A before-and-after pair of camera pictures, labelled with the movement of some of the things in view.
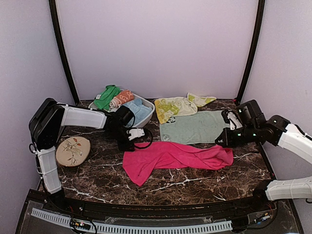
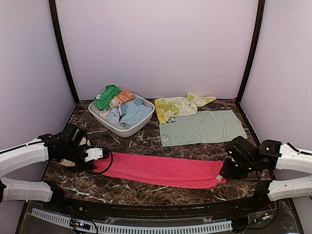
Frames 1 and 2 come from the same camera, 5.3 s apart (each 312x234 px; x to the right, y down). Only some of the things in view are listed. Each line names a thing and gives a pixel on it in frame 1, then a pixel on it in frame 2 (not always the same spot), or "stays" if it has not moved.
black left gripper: [125, 147] to [85, 167]
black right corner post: [253, 50] stays
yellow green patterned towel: [167, 107] stays
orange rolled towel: [125, 96] stays
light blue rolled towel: [140, 110] stays
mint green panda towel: [201, 127] stays
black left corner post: [52, 5] stays
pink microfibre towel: [140, 163] to [161, 171]
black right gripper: [228, 142] to [227, 172]
